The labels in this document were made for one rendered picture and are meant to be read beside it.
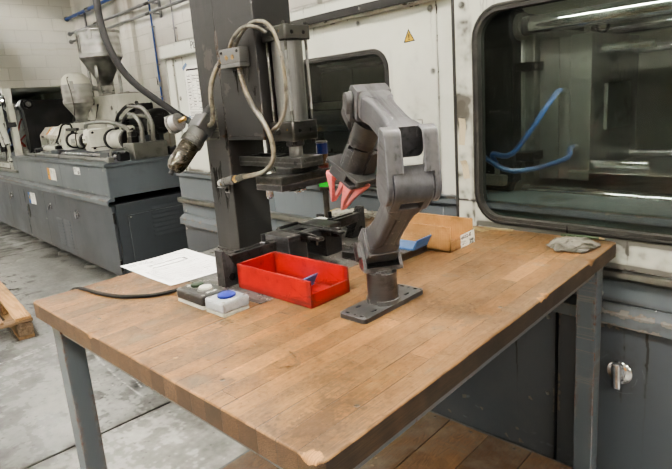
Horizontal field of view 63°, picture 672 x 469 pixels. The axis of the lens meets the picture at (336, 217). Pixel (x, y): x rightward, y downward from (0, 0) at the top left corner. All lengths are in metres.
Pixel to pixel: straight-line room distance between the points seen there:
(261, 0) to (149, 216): 3.26
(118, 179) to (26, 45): 6.54
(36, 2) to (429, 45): 9.47
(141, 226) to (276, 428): 3.84
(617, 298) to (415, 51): 1.00
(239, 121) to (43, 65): 9.35
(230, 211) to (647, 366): 1.24
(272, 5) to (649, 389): 1.44
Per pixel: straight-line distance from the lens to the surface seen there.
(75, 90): 5.76
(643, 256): 1.62
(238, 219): 1.62
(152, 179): 4.56
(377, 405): 0.81
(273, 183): 1.39
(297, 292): 1.17
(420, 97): 1.95
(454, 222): 1.59
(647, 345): 1.73
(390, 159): 0.85
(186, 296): 1.27
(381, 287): 1.10
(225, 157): 1.60
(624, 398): 1.82
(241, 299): 1.18
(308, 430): 0.77
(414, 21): 1.97
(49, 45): 10.87
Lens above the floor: 1.32
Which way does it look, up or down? 12 degrees down
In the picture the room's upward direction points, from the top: 4 degrees counter-clockwise
